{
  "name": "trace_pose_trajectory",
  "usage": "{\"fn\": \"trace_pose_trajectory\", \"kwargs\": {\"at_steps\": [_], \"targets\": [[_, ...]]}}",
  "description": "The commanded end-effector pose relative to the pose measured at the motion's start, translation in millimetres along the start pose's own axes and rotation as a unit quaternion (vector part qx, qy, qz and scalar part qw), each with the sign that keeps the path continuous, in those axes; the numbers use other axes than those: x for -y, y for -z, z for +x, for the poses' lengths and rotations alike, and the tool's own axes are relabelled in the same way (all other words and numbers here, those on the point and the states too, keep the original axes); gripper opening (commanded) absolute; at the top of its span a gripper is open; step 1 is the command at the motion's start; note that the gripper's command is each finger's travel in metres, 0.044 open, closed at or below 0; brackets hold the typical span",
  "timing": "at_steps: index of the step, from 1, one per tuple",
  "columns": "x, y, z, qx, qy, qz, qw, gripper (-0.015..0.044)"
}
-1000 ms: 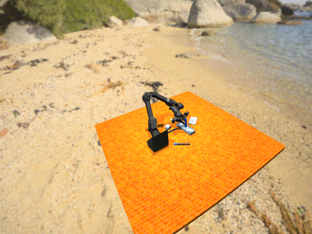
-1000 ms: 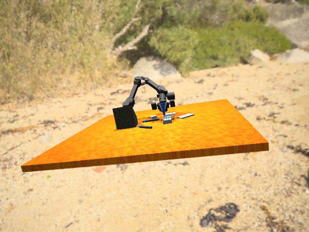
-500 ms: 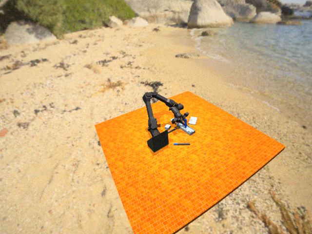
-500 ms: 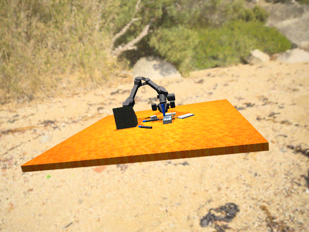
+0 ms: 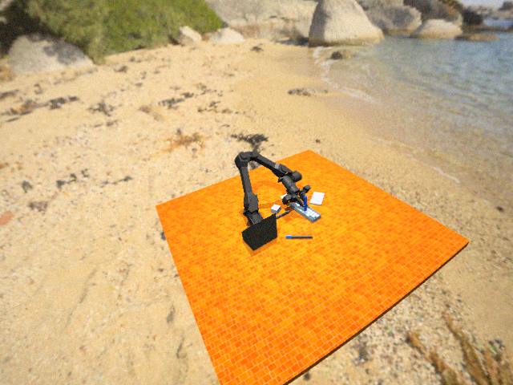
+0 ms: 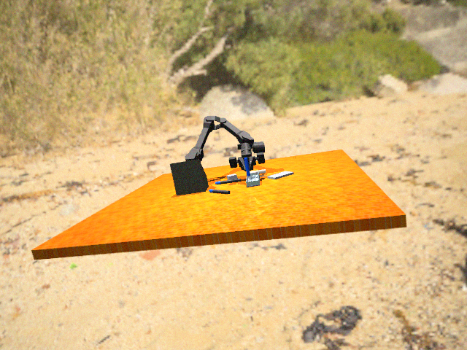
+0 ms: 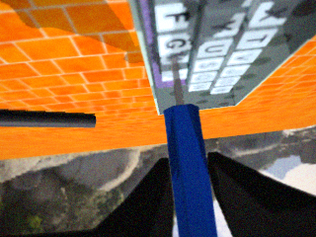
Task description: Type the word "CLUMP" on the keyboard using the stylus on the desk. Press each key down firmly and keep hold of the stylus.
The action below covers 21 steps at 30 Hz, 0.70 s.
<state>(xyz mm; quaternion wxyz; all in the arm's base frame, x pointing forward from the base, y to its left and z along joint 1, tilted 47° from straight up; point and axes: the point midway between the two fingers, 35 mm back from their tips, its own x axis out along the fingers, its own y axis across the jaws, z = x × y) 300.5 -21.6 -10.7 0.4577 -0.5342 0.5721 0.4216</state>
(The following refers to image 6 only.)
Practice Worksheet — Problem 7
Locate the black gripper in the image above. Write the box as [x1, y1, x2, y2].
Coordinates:
[228, 148, 265, 171]

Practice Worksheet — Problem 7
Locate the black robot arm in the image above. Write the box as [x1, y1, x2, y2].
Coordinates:
[185, 116, 265, 162]

